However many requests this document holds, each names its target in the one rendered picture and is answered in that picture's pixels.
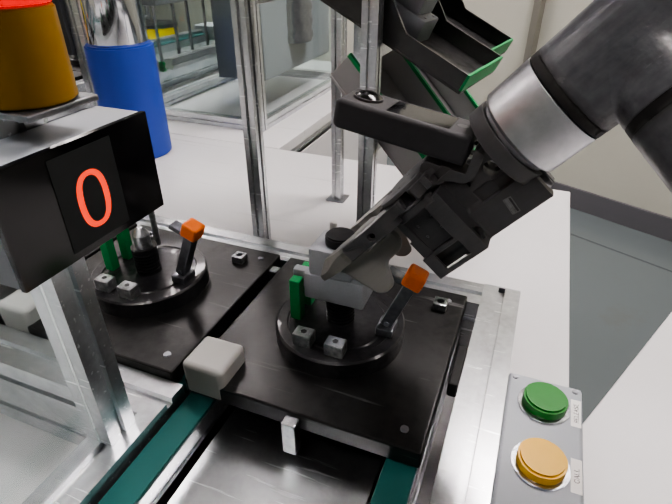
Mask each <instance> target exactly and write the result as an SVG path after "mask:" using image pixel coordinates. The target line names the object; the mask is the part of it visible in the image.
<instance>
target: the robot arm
mask: <svg viewBox="0 0 672 504"><path fill-rule="evenodd" d="M333 123H334V125H335V126H336V127H338V128H341V129H344V130H347V131H351V132H354V133H357V134H360V135H363V136H367V137H370V138H373V139H376V140H379V141H382V142H386V143H389V144H392V145H395V146H398V147H402V148H405V149H408V150H411V151H414V152H418V153H421V154H424V155H427V156H426V157H425V158H423V159H422V160H421V161H420V162H419V163H417V164H416V165H415V166H414V167H413V168H412V169H410V170H409V171H408V172H407V173H406V174H405V175H404V176H403V177H402V178H401V179H400V180H399V181H398V182H397V184H396V185H395V186H394V187H393V188H392V189H391V190H390V191H389V192H388V193H387V194H386V195H385V196H384V197H383V198H382V199H380V200H379V201H378V202H377V203H376V204H375V205H374V206H373V207H372V208H371V209H370V210H369V211H368V212H367V213H366V214H365V215H364V216H362V217H361V218H360V219H359V220H358V221H357V222H356V223H355V224H354V225H353V226H352V227H351V228H350V229H351V230H352V231H354V232H355V233H354V234H353V235H352V236H351V237H350V238H349V239H348V240H346V241H345V242H344V243H342V244H341V245H340V246H339V247H338V248H337V249H336V250H335V251H334V252H333V253H331V254H330V255H329V256H328V257H327V258H326V259H325V261H324V265H323V268H322V272H321V278H322V279H323V280H324V281H326V280H328V279H330V278H331V277H333V276H334V275H336V274H337V273H339V272H342V273H345V274H347V275H349V276H351V277H352V278H354V279H355V280H357V281H359V282H360V283H362V284H363V285H365V286H367V287H368V288H370V289H371V290H373V291H375V292H377V293H385V292H388V291H389V290H390V289H391V288H392V287H393V285H394V279H393V276H392V273H391V270H390V267H389V261H390V259H391V258H392V257H393V256H394V255H397V256H407V255H408V254H409V253H410V252H411V250H412V247H411V245H412V246H413V247H414V248H415V249H416V250H417V251H418V252H419V253H420V254H421V255H422V257H423V258H424V259H423V261H424V262H425V264H426V265H427V266H428V267H429V268H430V269H431V270H432V271H433V272H434V273H435V274H436V275H437V276H438V277H439V278H440V279H442V278H443V277H445V276H446V275H448V274H449V273H451V272H452V271H454V270H455V269H457V268H458V267H460V266H461V265H463V264H464V263H466V262H467V261H469V260H471V259H472V258H474V257H475V256H477V255H478V254H480V253H481V252H483V251H484V250H486V249H487V248H488V247H489V243H490V239H491V238H492V237H493V236H494V235H496V234H497V233H499V232H500V231H502V230H503V229H505V228H506V227H508V226H509V225H511V224H512V223H514V222H515V221H517V220H518V219H520V218H521V217H523V216H524V215H526V214H527V213H529V212H530V211H532V210H533V209H535V208H536V207H538V206H539V205H541V204H542V203H544V202H545V201H547V200H548V199H550V198H551V197H553V195H554V191H553V190H552V189H551V187H552V186H553V184H554V181H555V178H554V177H553V175H552V174H551V173H550V172H549V171H553V170H554V169H556V168H557V167H558V166H560V165H561V164H563V163H564V162H565V161H567V160H568V159H570V158H571V157H573V156H574V155H575V154H577V153H578V152H580V151H581V150H582V149H584V148H585V147H587V146H588V145H589V144H591V143H592V142H594V141H595V140H597V139H598V138H599V137H601V136H602V135H604V134H605V133H606V132H608V131H610V130H611V129H613V128H614V127H615V126H617V125H618V124H620V126H621V127H622V128H623V130H624V131H625V133H626V134H627V135H628V137H629V138H630V139H631V141H632V142H633V144H634V145H635V146H636V148H637V149H638V150H639V152H640V153H641V154H642V155H643V157H644V158H645V159H646V161H647V162H648V163H649V165H650V166H651V167H652V168H653V170H654V171H655V172H656V174H657V175H658V176H659V178H660V179H661V180H662V181H663V183H664V184H665V185H666V187H667V188H668V189H669V191H670V192H671V193H672V0H594V1H593V2H591V3H590V4H589V5H588V6H587V7H586V8H585V9H584V10H583V11H581V12H580V13H579V14H578V15H577V16H576V17H575V18H574V19H572V20H571V21H570V22H569V23H568V24H567V25H566V26H565V27H564V28H562V29H561V30H560V31H559V32H558V33H557V34H556V35H555V36H554V37H552V38H551V39H550V40H549V41H548V42H547V43H546V44H545V45H543V46H542V47H541V48H540V49H539V50H538V51H537V52H536V53H535V54H533V55H532V56H531V57H530V58H529V59H528V60H527V61H525V62H524V63H523V64H522V65H521V66H520V67H519V68H517V69H516V70H515V71H514V72H513V73H512V74H511V75H510V76H508V77H507V78H506V79H505V80H504V81H503V82H502V83H501V84H499V85H498V86H497V87H496V88H495V89H494V90H493V91H492V92H490V93H489V94H488V96H487V101H484V102H483V103H482V104H481V105H479V106H478V107H477V108H476V109H475V110H474V111H473V112H472V113H471V114H470V116H469V120H466V119H463V118H459V117H456V116H452V115H449V114H445V113H442V112H438V111H435V110H431V109H428V108H424V107H421V106H417V105H414V104H411V103H407V102H404V101H400V100H397V99H393V98H390V97H386V96H383V95H379V94H378V93H376V92H374V91H372V90H362V89H356V90H354V91H352V92H351V93H349V94H347V95H345V96H343V97H341V98H339V99H338V100H337V101H336V106H335V112H334V118H333ZM476 140H478V141H476ZM475 145H477V146H476V149H475V150H473V149H474V146H475ZM470 154H471V155H473V156H472V159H469V158H468V157H469V155H470ZM490 160H493V162H494V163H493V162H491V161H490ZM408 239H409V240H410V241H411V243H410V242H409V240H408ZM375 243H376V244H375ZM374 244H375V245H374ZM372 245H374V246H373V247H372V248H371V249H369V248H370V247H371V246H372ZM465 254H466V255H467V256H465V257H464V258H462V259H461V260H459V261H458V262H456V263H455V264H453V265H452V266H450V267H449V268H448V267H447V266H449V265H450V264H452V263H453V262H455V261H456V260H458V259H459V258H461V257H462V256H464V255H465Z"/></svg>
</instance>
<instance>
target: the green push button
mask: <svg viewBox="0 0 672 504"><path fill-rule="evenodd" d="M522 401H523V404H524V406H525V407H526V409H527V410H528V411H529V412H530V413H532V414H533V415H535V416H537V417H539V418H541V419H545V420H558V419H561V418H562V417H564V415H565V414H566V412H567V409H568V406H569V401H568V398H567V396H566V395H565V394H564V392H563V391H561V390H560V389H559V388H558V387H556V386H554V385H552V384H549V383H546V382H533V383H530V384H528V385H527V386H526V387H525V389H524V393H523V397H522Z"/></svg>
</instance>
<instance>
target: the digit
mask: <svg viewBox="0 0 672 504"><path fill-rule="evenodd" d="M46 165H47V169H48V172H49V175H50V178H51V181H52V184H53V187H54V190H55V193H56V196H57V199H58V203H59V206H60V209H61V212H62V215H63V218H64V221H65V224H66V227H67V230H68V234H69V237H70V240H71V243H72V246H73V249H74V252H75V254H77V253H78V252H80V251H81V250H83V249H85V248H86V247H88V246H89V245H91V244H92V243H94V242H96V241H97V240H99V239H100V238H102V237H103V236H105V235H107V234H108V233H110V232H111V231H113V230H115V229H116V228H118V227H119V226H121V225H122V224H124V223H126V222H127V221H129V220H130V219H129V215H128V211H127V207H126V203H125V199H124V195H123V191H122V186H121V182H120V178H119V174H118V170H117V166H116V162H115V158H114V154H113V150H112V146H111V142H110V137H109V135H107V136H105V137H103V138H100V139H98V140H96V141H93V142H91V143H89V144H86V145H84V146H81V147H79V148H77V149H74V150H72V151H70V152H67V153H65V154H62V155H60V156H58V157H55V158H53V159H51V160H48V161H46Z"/></svg>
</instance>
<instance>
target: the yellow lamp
mask: <svg viewBox="0 0 672 504"><path fill-rule="evenodd" d="M78 93H79V92H78V88H77V85H76V81H75V77H74V73H73V69H72V66H71V62H70V58H69V54H68V51H67V47H66V43H65V39H64V36H63V32H62V28H61V24H60V21H59V17H58V13H57V9H56V5H55V4H54V3H53V2H47V3H42V4H34V5H25V6H11V7H0V111H23V110H33V109H40V108H46V107H51V106H55V105H59V104H63V103H66V102H68V101H71V100H73V99H74V98H75V97H76V96H77V95H78Z"/></svg>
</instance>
